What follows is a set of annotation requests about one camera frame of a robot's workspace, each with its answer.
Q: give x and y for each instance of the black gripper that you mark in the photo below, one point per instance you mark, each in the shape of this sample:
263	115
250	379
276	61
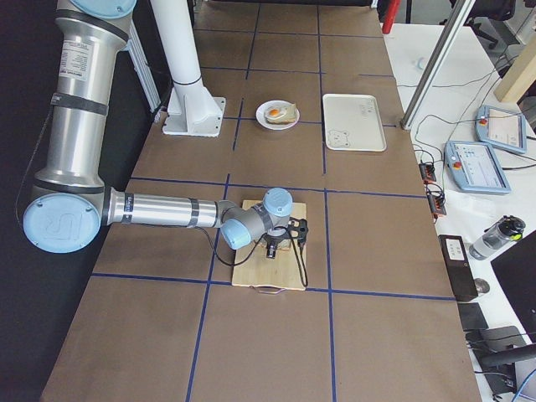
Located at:
274	240

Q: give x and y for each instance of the white round plate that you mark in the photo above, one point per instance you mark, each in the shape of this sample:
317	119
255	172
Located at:
260	115

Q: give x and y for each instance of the bread slice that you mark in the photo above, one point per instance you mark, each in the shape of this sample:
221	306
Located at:
290	117
270	242

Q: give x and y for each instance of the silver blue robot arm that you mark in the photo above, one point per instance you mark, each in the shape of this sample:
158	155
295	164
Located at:
70	202

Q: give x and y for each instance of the bamboo cutting board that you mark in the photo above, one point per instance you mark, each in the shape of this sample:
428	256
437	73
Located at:
272	268

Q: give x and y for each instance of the fried egg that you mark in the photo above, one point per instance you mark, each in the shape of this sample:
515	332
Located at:
275	112

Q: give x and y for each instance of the cream bear serving tray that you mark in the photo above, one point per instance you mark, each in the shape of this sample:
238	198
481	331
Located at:
353	123

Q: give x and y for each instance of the orange black connector far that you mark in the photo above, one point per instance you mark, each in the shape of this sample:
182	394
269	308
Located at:
427	172

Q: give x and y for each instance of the black rectangular box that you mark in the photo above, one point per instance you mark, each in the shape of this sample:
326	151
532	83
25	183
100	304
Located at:
457	267

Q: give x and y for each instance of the near teach pendant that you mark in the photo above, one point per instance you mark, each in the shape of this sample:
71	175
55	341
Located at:
474	168

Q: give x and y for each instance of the teach pendant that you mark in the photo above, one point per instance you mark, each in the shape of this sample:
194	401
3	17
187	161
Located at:
502	129
474	168

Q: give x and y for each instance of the clear water bottle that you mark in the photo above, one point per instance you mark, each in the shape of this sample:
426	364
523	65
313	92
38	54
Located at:
507	230

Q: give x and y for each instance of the black monitor corner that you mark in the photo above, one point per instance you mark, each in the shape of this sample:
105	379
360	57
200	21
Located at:
515	272

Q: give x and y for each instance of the black desk device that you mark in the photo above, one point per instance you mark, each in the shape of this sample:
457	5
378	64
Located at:
504	357

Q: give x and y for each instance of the far teach pendant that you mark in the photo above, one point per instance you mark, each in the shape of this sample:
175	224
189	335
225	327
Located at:
502	129

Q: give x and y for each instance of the red object at back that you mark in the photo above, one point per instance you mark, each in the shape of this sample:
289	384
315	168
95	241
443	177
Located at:
390	15

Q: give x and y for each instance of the wooden beam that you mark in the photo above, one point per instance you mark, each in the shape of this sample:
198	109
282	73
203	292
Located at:
519	77

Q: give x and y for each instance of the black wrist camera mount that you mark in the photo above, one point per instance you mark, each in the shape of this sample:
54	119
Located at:
298	229

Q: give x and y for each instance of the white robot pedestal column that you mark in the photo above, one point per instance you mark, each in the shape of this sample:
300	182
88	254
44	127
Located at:
192	110

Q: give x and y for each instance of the aluminium frame post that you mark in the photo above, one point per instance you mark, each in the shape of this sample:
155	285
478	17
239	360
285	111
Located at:
454	23

